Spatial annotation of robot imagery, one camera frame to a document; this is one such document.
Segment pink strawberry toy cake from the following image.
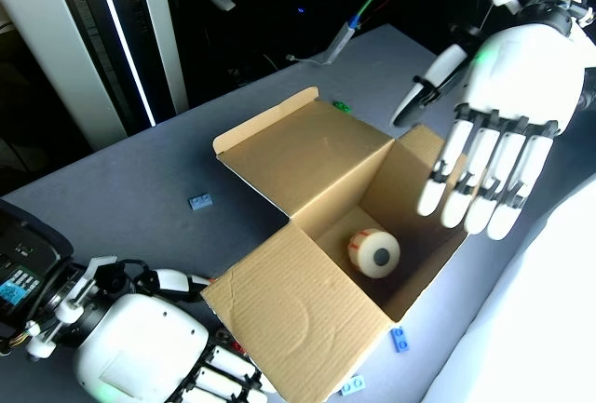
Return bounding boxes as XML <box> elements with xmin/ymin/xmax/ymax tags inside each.
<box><xmin>346</xmin><ymin>227</ymin><xmax>401</xmax><ymax>280</ymax></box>

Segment thin grey cable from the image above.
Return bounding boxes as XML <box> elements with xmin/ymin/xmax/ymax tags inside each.
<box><xmin>285</xmin><ymin>52</ymin><xmax>332</xmax><ymax>68</ymax></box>

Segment white backdrop cloth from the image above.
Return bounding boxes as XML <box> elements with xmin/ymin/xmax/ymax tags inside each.
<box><xmin>418</xmin><ymin>174</ymin><xmax>596</xmax><ymax>403</ymax></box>

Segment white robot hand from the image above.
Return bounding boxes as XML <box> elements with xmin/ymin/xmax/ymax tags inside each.
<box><xmin>390</xmin><ymin>23</ymin><xmax>588</xmax><ymax>242</ymax></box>
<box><xmin>73</xmin><ymin>267</ymin><xmax>279</xmax><ymax>403</ymax></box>

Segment brown cardboard box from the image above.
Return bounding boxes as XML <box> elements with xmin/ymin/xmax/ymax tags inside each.
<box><xmin>200</xmin><ymin>86</ymin><xmax>469</xmax><ymax>403</ymax></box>

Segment light blue two-stud brick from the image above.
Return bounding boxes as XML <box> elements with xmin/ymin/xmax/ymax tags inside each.
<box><xmin>340</xmin><ymin>374</ymin><xmax>368</xmax><ymax>397</ymax></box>

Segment white metal rack frame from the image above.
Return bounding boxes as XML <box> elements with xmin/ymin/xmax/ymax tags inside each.
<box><xmin>0</xmin><ymin>0</ymin><xmax>190</xmax><ymax>153</ymax></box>

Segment silver cable adapter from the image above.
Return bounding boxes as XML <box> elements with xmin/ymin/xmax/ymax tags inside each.
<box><xmin>325</xmin><ymin>20</ymin><xmax>363</xmax><ymax>65</ymax></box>

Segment blue two-stud toy brick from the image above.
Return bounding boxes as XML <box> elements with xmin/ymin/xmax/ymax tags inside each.
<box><xmin>187</xmin><ymin>193</ymin><xmax>215</xmax><ymax>212</ymax></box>
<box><xmin>389</xmin><ymin>327</ymin><xmax>412</xmax><ymax>354</ymax></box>

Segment grey tablecloth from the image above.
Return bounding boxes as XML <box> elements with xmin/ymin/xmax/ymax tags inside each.
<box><xmin>0</xmin><ymin>23</ymin><xmax>596</xmax><ymax>403</ymax></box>

